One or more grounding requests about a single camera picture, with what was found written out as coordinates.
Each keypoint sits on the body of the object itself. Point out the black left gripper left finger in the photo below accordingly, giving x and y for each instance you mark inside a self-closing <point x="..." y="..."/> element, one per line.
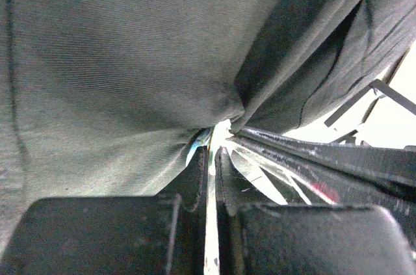
<point x="162" y="234"/>

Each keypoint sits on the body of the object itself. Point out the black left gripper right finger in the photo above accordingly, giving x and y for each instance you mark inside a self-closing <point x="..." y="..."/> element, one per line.
<point x="258" y="236"/>

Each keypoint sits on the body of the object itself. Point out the black button-up shirt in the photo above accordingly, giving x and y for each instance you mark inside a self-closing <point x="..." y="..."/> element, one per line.
<point x="104" y="97"/>

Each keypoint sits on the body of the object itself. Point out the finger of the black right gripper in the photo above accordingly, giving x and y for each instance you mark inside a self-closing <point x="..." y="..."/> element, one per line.
<point x="385" y="164"/>
<point x="314" y="182"/>

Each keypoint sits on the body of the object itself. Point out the iridescent round brooch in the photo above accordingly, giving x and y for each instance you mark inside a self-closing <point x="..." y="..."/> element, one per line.
<point x="212" y="137"/>

